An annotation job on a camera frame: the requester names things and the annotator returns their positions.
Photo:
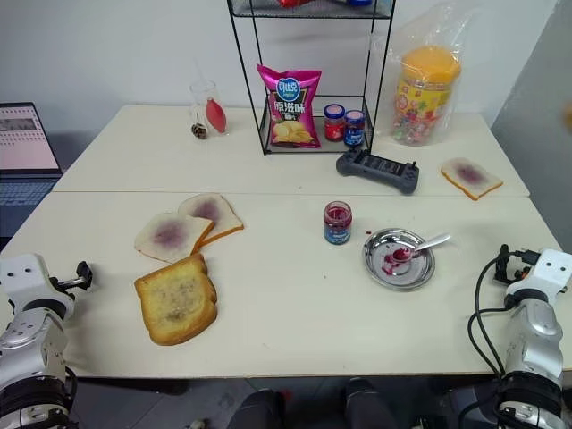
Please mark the white bread slice purple jam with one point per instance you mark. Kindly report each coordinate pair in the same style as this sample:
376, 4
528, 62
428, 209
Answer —
471, 176
214, 212
172, 237

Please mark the red leaf ornament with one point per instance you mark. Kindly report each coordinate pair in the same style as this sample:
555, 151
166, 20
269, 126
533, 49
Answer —
216, 115

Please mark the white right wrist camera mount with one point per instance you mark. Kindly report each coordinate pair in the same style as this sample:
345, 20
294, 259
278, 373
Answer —
547, 277

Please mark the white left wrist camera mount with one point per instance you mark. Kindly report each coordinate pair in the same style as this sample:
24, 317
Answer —
27, 281

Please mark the round steel plate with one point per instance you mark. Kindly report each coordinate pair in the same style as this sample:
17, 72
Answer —
402, 272

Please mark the grey handheld remote controller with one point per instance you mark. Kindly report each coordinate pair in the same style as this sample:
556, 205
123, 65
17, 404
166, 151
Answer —
380, 169

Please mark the closed blue label jam jar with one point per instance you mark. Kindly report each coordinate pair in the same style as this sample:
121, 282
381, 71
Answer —
353, 132

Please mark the open jam jar blue label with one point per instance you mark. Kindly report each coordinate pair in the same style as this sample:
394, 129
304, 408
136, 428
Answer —
337, 225

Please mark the candy jar orange lid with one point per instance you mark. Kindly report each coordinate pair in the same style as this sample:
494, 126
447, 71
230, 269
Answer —
424, 98

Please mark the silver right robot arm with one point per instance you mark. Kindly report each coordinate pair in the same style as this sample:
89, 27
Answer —
534, 339

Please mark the dark rounded shape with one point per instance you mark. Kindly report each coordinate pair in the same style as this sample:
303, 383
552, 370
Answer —
371, 406
266, 411

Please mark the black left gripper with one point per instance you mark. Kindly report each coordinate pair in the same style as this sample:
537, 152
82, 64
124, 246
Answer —
61, 289

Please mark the small brown pinecone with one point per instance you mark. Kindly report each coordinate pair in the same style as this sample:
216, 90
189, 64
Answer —
199, 129

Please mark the open grey laptop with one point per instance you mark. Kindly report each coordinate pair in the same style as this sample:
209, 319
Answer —
24, 147

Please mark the red snack packet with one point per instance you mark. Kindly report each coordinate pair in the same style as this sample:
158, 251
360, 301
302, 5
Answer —
295, 2

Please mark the candy jar in plastic bag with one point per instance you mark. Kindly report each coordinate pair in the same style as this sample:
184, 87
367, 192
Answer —
451, 36

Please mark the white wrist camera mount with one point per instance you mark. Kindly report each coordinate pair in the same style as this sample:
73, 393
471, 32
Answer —
547, 277
27, 281

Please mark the thick golden toast slice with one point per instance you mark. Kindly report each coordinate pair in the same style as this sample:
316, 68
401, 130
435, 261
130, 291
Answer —
176, 301

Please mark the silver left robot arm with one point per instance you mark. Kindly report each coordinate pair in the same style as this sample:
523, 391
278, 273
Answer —
27, 339

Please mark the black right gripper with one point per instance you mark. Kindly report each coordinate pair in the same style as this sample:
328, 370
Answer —
518, 273

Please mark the red label jam jar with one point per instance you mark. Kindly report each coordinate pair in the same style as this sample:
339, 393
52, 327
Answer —
333, 127

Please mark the clear glass cup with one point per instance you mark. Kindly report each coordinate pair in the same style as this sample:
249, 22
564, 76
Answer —
199, 100

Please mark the blue snack packet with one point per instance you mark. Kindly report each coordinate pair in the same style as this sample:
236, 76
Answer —
353, 2

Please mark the steel spoon with jam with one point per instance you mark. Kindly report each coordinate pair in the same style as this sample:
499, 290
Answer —
424, 246

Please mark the pink potato chips bag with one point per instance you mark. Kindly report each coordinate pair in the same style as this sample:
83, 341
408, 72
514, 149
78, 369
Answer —
290, 111

